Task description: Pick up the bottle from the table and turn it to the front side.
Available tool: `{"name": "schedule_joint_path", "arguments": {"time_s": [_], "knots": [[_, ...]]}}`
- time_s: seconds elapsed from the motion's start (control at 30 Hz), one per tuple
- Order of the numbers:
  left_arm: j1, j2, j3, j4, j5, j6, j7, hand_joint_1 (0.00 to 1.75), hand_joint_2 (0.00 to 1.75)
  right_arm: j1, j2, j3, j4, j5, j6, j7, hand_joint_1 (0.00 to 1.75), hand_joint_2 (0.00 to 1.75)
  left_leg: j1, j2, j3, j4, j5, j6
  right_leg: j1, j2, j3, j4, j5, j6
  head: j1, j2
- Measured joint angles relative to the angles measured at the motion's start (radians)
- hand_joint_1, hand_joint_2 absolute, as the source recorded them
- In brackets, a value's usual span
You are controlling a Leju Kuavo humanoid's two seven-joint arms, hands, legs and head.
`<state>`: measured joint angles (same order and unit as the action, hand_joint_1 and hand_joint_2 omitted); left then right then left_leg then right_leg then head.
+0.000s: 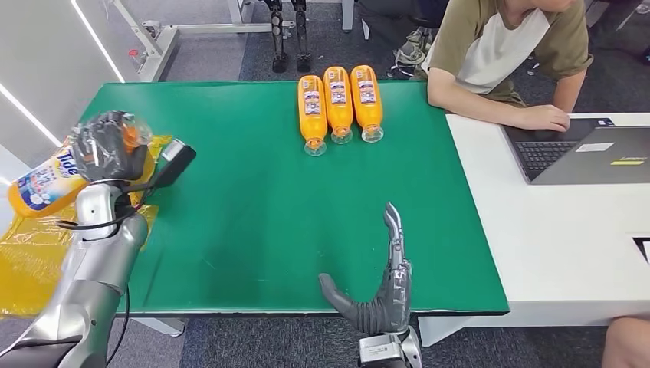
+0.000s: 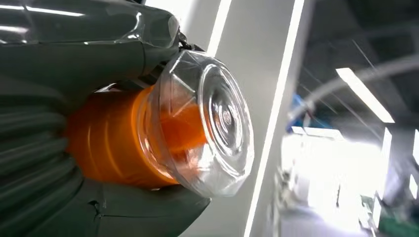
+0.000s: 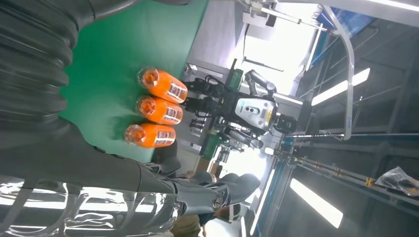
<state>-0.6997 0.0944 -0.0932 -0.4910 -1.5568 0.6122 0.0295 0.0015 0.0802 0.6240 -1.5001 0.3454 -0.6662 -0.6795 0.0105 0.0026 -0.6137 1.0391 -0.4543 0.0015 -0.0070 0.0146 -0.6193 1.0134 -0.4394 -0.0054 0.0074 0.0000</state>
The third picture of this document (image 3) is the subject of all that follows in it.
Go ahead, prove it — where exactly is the orange juice bottle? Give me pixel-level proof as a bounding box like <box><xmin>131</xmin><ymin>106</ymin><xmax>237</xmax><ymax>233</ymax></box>
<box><xmin>124</xmin><ymin>123</ymin><xmax>177</xmax><ymax>150</ymax></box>
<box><xmin>135</xmin><ymin>95</ymin><xmax>185</xmax><ymax>126</ymax></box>
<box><xmin>137</xmin><ymin>67</ymin><xmax>189</xmax><ymax>105</ymax></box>

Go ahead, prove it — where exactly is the person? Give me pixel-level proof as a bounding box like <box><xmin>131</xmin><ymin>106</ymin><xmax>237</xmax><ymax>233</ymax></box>
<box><xmin>170</xmin><ymin>214</ymin><xmax>202</xmax><ymax>237</ymax></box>

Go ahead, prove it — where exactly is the brown cardboard box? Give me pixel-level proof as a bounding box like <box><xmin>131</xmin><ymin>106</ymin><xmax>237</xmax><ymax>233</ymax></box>
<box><xmin>196</xmin><ymin>157</ymin><xmax>210</xmax><ymax>173</ymax></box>

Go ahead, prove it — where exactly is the green table mat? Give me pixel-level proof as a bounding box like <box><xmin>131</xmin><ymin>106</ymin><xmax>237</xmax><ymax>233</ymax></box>
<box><xmin>59</xmin><ymin>0</ymin><xmax>210</xmax><ymax>164</ymax></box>

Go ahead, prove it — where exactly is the green plastic crate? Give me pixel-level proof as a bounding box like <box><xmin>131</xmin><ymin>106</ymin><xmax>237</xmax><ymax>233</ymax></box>
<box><xmin>201</xmin><ymin>134</ymin><xmax>223</xmax><ymax>161</ymax></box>
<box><xmin>228</xmin><ymin>68</ymin><xmax>245</xmax><ymax>92</ymax></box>

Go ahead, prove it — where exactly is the grey humanoid robot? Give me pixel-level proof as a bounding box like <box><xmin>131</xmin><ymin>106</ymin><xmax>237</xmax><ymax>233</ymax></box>
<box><xmin>182</xmin><ymin>69</ymin><xmax>298</xmax><ymax>152</ymax></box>

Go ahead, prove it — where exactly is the long ceiling light panel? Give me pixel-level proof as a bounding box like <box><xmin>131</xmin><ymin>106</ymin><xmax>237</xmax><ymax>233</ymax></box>
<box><xmin>290</xmin><ymin>178</ymin><xmax>344</xmax><ymax>229</ymax></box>
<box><xmin>311</xmin><ymin>68</ymin><xmax>371</xmax><ymax>107</ymax></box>

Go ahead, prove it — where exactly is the clear plastic bag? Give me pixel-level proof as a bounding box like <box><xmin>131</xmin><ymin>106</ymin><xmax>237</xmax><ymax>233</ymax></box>
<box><xmin>374</xmin><ymin>166</ymin><xmax>419</xmax><ymax>197</ymax></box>

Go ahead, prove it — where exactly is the grey overhead rail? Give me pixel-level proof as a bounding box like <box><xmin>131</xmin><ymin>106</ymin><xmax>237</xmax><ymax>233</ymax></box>
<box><xmin>288</xmin><ymin>156</ymin><xmax>419</xmax><ymax>205</ymax></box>

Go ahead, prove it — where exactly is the white curved suspension frame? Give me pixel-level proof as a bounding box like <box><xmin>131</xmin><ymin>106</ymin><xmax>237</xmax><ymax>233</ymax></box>
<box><xmin>322</xmin><ymin>4</ymin><xmax>356</xmax><ymax>141</ymax></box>

